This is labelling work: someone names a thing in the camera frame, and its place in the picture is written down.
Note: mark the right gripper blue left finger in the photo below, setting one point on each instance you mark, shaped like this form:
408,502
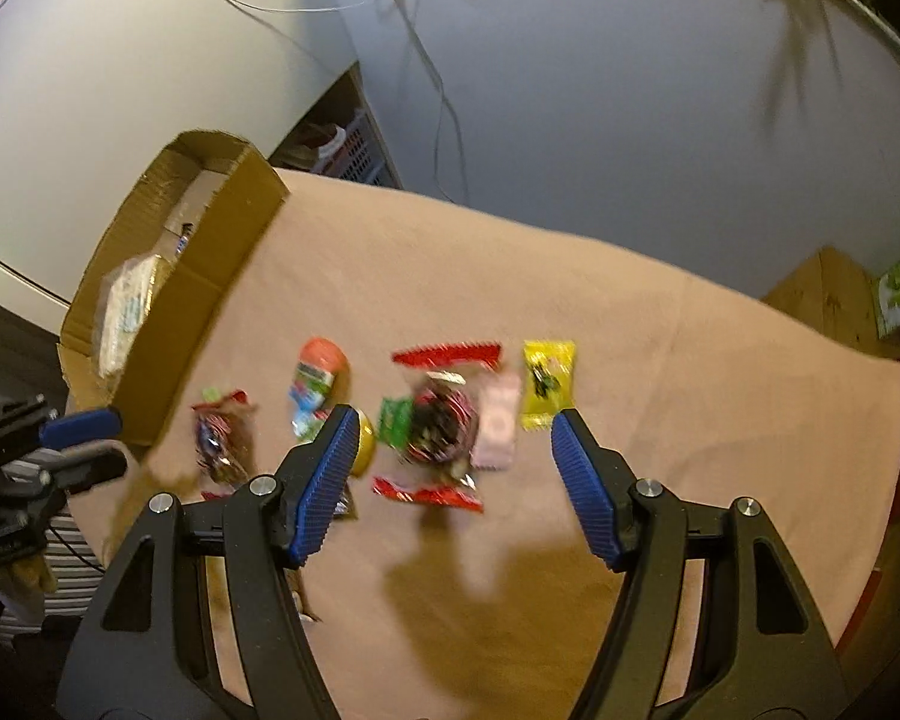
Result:
145,648

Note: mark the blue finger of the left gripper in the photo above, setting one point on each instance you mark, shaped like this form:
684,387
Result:
80,428
78,469

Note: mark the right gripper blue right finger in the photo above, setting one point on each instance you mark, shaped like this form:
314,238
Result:
762,648

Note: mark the red brown snack bag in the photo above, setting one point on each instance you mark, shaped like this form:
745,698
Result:
224,434

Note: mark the orange blue snack packet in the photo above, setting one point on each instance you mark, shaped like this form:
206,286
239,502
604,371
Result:
321,369

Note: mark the yellow round snack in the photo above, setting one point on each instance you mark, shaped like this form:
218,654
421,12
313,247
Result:
365,447

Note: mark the yellow candy packet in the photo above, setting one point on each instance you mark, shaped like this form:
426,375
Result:
548,366

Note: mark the red dark round snack bag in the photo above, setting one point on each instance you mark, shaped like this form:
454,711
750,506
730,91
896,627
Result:
435,469

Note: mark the pink candy packet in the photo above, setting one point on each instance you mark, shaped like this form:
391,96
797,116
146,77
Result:
498,402

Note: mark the black white candy wrapper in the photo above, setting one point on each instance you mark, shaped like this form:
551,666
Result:
345,508

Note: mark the gloved left hand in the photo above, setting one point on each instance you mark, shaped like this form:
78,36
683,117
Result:
27,580

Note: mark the clear wrapped biscuit pack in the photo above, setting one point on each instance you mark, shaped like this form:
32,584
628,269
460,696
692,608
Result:
128,294

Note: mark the open cardboard box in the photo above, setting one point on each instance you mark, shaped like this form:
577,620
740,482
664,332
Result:
202,205

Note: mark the beige table cloth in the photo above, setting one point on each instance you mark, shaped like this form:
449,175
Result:
426,612

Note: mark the wooden side table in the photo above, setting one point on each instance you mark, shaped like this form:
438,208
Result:
831,293

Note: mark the white plastic basket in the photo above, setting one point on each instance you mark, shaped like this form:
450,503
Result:
359,158

